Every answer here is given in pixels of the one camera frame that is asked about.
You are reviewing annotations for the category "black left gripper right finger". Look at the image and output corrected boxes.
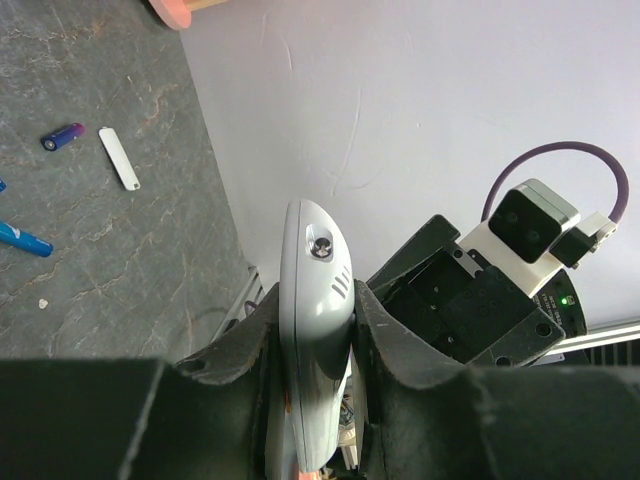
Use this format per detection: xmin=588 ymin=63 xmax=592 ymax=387
xmin=354 ymin=282 xmax=639 ymax=479

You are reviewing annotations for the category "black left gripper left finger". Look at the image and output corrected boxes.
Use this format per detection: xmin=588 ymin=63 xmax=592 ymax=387
xmin=1 ymin=290 xmax=280 ymax=479

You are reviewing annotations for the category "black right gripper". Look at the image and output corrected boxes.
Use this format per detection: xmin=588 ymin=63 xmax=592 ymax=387
xmin=367 ymin=215 xmax=587 ymax=367

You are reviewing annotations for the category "white remote control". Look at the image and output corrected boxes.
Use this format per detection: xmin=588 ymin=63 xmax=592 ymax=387
xmin=279 ymin=200 xmax=355 ymax=473

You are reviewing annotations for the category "white battery cover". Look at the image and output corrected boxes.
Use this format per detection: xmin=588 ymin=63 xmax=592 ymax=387
xmin=98 ymin=127 xmax=140 ymax=191

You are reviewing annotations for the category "blue battery lower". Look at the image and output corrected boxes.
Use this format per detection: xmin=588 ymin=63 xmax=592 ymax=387
xmin=0 ymin=221 xmax=54 ymax=257

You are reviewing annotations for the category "purple blue battery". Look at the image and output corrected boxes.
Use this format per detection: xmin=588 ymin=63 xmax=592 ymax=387
xmin=40 ymin=123 xmax=85 ymax=152

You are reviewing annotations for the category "pink three-tier shelf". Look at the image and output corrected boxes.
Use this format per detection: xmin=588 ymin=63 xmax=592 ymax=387
xmin=148 ymin=0 xmax=227 ymax=31

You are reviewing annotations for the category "aluminium frame rail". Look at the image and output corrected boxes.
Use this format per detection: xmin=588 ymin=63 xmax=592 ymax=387
xmin=546 ymin=318 xmax=640 ymax=356

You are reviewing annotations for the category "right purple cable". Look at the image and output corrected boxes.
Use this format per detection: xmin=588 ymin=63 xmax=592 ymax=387
xmin=482 ymin=140 xmax=630 ymax=226

